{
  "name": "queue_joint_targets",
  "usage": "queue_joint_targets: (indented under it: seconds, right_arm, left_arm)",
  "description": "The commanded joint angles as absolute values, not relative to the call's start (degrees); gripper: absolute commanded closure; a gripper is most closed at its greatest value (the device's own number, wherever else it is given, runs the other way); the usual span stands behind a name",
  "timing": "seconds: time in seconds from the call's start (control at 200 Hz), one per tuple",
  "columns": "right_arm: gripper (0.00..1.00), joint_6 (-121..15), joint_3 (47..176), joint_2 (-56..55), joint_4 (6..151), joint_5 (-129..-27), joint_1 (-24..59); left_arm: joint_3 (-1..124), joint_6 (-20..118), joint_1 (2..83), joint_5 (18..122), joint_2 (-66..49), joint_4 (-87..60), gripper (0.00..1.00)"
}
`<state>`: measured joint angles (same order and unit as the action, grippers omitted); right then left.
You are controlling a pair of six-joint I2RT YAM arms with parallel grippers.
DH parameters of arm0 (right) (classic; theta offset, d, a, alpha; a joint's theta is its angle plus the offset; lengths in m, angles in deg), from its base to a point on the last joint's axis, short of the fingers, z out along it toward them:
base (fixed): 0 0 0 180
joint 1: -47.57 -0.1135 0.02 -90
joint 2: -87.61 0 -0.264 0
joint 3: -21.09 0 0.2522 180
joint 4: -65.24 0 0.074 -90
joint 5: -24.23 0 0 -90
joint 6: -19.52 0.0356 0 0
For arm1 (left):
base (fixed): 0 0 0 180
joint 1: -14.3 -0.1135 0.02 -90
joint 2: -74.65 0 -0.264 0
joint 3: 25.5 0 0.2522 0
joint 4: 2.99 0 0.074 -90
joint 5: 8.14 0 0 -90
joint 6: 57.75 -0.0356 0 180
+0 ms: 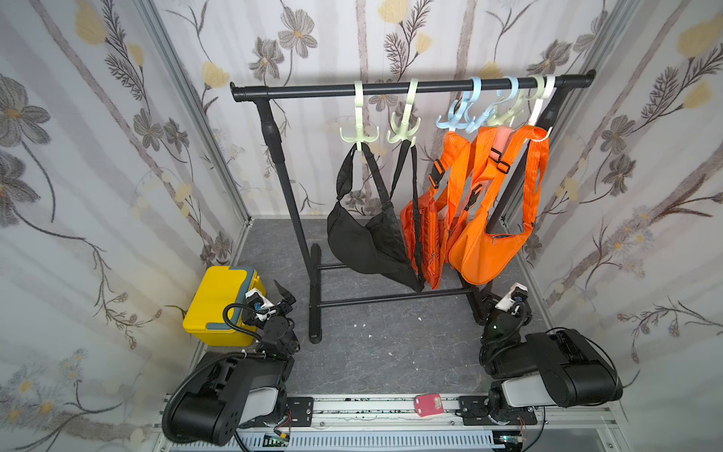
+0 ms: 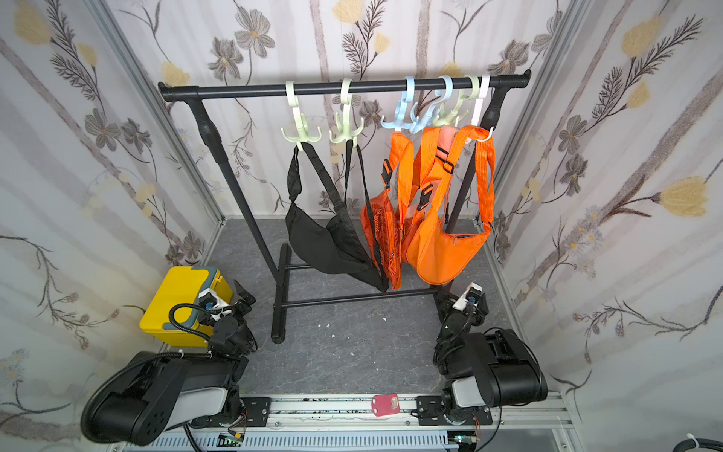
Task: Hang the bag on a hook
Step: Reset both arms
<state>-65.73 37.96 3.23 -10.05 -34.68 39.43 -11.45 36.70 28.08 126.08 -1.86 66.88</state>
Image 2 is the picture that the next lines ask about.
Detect bright orange crescent bag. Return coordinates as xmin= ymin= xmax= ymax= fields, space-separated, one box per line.
xmin=414 ymin=125 xmax=495 ymax=286

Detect black crescent bag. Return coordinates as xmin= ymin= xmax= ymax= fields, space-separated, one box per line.
xmin=344 ymin=139 xmax=389 ymax=293

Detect dark orange waist bag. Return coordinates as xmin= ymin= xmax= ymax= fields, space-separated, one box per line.
xmin=397 ymin=127 xmax=454 ymax=267
xmin=363 ymin=132 xmax=404 ymax=289

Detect pink crescent bag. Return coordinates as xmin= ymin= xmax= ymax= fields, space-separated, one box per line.
xmin=436 ymin=125 xmax=458 ymax=161

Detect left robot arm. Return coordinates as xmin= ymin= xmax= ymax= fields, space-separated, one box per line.
xmin=80 ymin=284 xmax=258 ymax=446

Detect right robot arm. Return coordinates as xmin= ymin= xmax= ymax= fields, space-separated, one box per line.
xmin=432 ymin=288 xmax=548 ymax=425

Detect green hook far left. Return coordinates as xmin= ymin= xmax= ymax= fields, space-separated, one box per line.
xmin=281 ymin=81 xmax=322 ymax=148

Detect green hook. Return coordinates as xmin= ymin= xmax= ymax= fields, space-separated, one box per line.
xmin=329 ymin=78 xmax=365 ymax=146
xmin=281 ymin=81 xmax=322 ymax=148
xmin=432 ymin=75 xmax=480 ymax=127

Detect green hook right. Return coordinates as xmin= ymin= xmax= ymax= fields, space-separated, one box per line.
xmin=432 ymin=75 xmax=480 ymax=127

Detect blue hook right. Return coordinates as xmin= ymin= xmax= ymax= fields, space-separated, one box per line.
xmin=409 ymin=75 xmax=454 ymax=135

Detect blue hook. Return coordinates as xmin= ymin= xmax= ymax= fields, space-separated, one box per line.
xmin=409 ymin=75 xmax=454 ymax=135
xmin=380 ymin=76 xmax=416 ymax=132

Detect white hook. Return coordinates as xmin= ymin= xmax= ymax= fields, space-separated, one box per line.
xmin=471 ymin=75 xmax=491 ymax=126

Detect blue hook left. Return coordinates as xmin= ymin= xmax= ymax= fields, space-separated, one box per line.
xmin=380 ymin=76 xmax=416 ymax=132

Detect yellow storage box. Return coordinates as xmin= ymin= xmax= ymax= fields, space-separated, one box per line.
xmin=139 ymin=266 xmax=233 ymax=348

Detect pink tag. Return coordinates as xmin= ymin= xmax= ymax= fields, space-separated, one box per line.
xmin=371 ymin=394 xmax=401 ymax=417

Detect black clothes rack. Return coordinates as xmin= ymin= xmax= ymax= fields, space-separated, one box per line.
xmin=158 ymin=70 xmax=532 ymax=344

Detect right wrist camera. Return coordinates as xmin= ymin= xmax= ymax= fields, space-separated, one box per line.
xmin=452 ymin=282 xmax=484 ymax=312

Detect aluminium rail base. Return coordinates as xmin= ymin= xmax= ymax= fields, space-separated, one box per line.
xmin=106 ymin=392 xmax=566 ymax=452

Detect white cable duct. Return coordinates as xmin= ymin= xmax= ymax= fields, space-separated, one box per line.
xmin=120 ymin=430 xmax=459 ymax=452

